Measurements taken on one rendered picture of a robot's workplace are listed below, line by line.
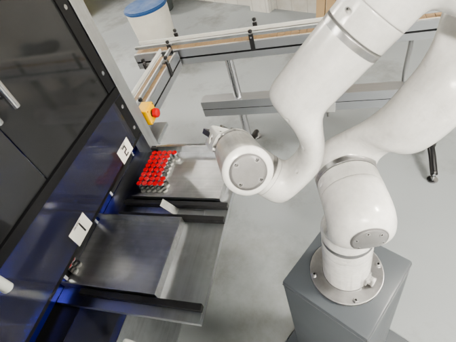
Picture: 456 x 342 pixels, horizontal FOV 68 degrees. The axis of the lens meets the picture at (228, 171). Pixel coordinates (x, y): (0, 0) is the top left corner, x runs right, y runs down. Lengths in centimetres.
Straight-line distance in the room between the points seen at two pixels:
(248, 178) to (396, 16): 29
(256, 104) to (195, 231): 122
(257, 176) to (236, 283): 149
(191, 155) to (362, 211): 89
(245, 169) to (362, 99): 164
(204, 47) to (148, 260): 126
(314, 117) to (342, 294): 58
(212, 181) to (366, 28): 89
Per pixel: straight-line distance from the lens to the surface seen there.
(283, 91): 49
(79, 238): 113
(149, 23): 397
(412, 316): 192
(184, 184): 126
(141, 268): 112
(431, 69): 57
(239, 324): 190
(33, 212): 101
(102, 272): 119
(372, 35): 45
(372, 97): 211
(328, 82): 47
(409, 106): 57
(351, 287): 95
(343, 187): 63
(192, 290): 103
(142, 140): 144
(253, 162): 52
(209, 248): 107
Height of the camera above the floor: 177
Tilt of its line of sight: 45 degrees down
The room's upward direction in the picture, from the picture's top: 19 degrees counter-clockwise
